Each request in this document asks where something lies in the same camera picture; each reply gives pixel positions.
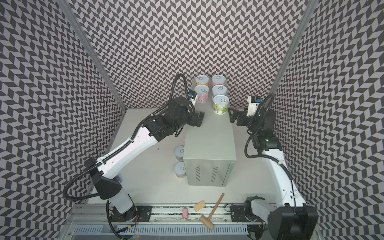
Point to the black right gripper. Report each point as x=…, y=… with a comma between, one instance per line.
x=240, y=117

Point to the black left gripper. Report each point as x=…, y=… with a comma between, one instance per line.
x=194, y=122

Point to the green labelled front can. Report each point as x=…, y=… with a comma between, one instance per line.
x=221, y=104

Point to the pink can sideways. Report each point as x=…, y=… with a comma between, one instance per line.
x=201, y=93

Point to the yellow labelled can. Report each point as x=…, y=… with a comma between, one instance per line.
x=202, y=80

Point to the pink labelled can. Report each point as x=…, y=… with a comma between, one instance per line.
x=219, y=80

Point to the orange labelled can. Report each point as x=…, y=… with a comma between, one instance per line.
x=180, y=170

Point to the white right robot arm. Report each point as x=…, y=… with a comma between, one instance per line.
x=290, y=217

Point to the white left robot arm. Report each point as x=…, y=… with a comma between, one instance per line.
x=167, y=121

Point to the white metal cabinet counter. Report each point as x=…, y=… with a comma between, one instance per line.
x=210, y=153

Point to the small wooden block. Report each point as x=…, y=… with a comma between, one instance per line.
x=199, y=206

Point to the pink eraser block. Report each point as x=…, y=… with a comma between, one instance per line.
x=185, y=213

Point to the wooden mallet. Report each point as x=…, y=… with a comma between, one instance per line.
x=207, y=221

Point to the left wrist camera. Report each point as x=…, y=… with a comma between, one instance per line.
x=192, y=97

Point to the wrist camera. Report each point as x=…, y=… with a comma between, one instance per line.
x=253, y=102
x=192, y=97

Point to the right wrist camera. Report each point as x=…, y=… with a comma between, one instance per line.
x=253, y=102

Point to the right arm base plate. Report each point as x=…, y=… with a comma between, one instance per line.
x=241, y=214

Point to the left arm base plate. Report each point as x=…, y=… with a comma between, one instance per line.
x=136, y=213

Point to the aluminium front rail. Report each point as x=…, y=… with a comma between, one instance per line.
x=164, y=213

